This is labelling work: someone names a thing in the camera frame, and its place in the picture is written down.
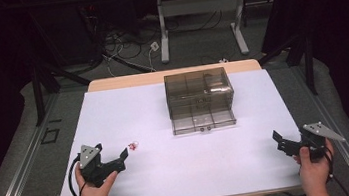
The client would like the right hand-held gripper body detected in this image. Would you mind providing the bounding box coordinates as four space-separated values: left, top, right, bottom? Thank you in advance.
295 119 349 165

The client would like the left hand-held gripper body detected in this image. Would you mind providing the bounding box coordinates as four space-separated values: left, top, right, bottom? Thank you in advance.
77 140 125 191

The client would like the small red white trinket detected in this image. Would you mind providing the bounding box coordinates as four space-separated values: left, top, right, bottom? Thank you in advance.
127 141 141 153

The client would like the smoky clear drawer box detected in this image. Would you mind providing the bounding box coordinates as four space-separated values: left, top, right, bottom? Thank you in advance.
163 65 238 121

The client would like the person's left hand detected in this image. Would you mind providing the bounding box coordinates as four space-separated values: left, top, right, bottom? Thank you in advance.
73 160 122 196

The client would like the person's right hand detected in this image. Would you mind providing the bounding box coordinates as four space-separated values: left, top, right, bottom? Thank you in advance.
291 138 340 196

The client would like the white table sheet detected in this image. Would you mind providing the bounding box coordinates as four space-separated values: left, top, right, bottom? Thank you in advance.
40 65 305 196

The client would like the black metal stand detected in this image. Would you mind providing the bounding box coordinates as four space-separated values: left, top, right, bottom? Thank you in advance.
21 8 97 128
253 20 320 103

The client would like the white power plug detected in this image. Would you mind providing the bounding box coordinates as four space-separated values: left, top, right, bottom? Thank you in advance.
149 41 161 53

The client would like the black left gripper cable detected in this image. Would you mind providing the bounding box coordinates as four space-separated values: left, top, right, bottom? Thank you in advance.
65 154 89 196

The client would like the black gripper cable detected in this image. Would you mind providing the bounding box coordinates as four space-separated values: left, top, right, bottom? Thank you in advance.
322 146 349 196
65 154 89 196

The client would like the aluminium floor rail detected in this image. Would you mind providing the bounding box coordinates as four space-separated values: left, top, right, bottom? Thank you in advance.
0 91 72 196
292 58 349 196

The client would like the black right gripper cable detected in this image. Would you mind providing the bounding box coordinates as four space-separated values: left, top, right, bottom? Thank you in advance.
322 146 349 196

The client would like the tangle of black floor cables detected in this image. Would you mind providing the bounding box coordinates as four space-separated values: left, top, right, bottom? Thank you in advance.
77 0 237 82

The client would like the white metal frame desk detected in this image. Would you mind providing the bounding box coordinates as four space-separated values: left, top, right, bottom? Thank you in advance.
134 0 293 68

